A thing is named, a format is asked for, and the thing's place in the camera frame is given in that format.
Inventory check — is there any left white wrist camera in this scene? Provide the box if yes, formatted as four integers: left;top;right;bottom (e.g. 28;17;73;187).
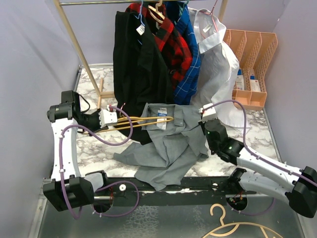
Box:
99;105;118;128

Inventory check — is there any pink wire hanger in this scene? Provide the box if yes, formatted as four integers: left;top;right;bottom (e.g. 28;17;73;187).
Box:
201;0;218;33

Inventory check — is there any wooden clothes rack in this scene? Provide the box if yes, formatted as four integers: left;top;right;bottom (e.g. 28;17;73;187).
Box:
52;0;228;109

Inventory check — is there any beige hanger in foreground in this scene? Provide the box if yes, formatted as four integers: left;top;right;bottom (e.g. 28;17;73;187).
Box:
203;203;283;238

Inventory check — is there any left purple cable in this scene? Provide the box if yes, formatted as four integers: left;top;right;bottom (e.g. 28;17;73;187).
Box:
59;105;141;220

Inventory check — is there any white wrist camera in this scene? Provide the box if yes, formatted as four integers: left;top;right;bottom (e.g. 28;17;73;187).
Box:
199;103;217;122
99;105;118;128

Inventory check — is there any purple cable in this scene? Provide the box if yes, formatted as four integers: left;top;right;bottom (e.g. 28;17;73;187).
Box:
59;105;141;220
205;99;317;216

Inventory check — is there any white hanging shirt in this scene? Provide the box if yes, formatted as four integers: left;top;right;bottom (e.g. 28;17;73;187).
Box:
188;6;252;129

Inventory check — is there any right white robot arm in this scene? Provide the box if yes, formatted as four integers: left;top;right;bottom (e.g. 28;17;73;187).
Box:
199;119;317;218

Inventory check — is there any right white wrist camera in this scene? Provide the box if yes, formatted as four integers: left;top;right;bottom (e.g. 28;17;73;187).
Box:
199;103;217;122

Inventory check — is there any grey button shirt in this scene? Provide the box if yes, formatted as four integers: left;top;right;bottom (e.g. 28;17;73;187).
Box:
113;104;208;191

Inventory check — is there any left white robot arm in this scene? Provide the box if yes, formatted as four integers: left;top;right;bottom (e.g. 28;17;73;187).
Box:
43;90;109;211

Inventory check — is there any yellow wire hanger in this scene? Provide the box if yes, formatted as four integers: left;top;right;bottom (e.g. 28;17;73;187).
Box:
100;106;174;132

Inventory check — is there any orange plastic file organizer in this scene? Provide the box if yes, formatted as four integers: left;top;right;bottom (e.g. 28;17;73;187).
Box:
224;29;278;111

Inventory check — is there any blue wire hanger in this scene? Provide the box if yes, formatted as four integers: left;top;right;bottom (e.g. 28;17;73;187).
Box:
136;0;145;36

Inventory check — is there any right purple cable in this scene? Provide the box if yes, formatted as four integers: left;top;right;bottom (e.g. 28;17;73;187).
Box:
205;99;317;216

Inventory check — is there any white box in organizer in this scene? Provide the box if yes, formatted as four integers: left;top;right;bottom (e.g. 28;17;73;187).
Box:
250;69;261;92
235;68;245;90

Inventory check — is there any blue plaid shirt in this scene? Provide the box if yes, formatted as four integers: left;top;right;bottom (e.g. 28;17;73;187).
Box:
166;1;201;105

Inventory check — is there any black hanging shirt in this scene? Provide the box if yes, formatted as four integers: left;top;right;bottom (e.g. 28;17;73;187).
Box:
112;11;174;146

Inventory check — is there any red black plaid shirt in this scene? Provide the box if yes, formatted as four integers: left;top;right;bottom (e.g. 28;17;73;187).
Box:
126;2;193;90

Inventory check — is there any beige wooden hanger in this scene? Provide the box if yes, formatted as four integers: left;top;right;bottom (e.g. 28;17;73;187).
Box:
148;0;165;24

